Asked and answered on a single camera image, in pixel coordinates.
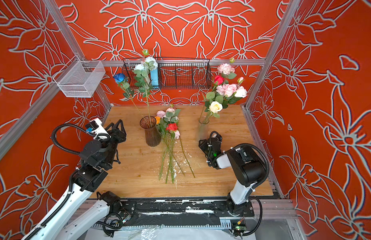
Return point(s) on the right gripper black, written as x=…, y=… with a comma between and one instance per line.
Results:
x=203, y=145

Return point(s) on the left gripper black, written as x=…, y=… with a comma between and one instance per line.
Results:
x=119, y=135

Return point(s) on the clear ribbed glass vase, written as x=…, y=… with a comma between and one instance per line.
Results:
x=202, y=130

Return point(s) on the peach rose stem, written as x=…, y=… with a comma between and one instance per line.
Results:
x=213, y=111

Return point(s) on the red rose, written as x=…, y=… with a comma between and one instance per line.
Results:
x=170, y=140

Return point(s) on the blue rose stem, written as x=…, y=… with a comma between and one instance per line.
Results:
x=122, y=81

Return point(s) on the pink rose stem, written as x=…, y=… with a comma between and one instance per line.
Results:
x=220, y=99

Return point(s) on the pale blue peony stem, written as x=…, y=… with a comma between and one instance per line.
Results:
x=143, y=75

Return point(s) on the white rose stem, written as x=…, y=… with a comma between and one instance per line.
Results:
x=241, y=91

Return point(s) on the red rose stem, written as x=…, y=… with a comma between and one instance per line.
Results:
x=218, y=85

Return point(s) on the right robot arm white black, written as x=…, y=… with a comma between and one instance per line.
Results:
x=249, y=164

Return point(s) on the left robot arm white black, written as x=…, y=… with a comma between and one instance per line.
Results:
x=96, y=158

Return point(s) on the brown glass vase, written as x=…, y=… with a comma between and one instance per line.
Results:
x=152, y=135

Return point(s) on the pile of artificial flowers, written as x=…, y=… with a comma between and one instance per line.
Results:
x=170, y=144

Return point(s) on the blue card in basket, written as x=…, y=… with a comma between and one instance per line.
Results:
x=154, y=78

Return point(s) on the aluminium back crossbar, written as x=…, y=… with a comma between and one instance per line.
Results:
x=213, y=62

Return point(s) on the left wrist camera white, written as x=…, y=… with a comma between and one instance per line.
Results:
x=96, y=130

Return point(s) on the clear acrylic wall box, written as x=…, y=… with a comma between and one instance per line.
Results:
x=79, y=79

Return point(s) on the black wire basket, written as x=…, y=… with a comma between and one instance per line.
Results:
x=175, y=76

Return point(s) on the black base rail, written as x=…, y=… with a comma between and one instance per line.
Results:
x=199, y=213

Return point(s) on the aluminium frame post left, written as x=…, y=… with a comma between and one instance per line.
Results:
x=56, y=14

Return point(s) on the aluminium frame post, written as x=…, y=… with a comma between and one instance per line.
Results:
x=284, y=23
x=56, y=14

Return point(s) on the aluminium frame post right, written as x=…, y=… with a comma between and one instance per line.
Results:
x=284, y=23

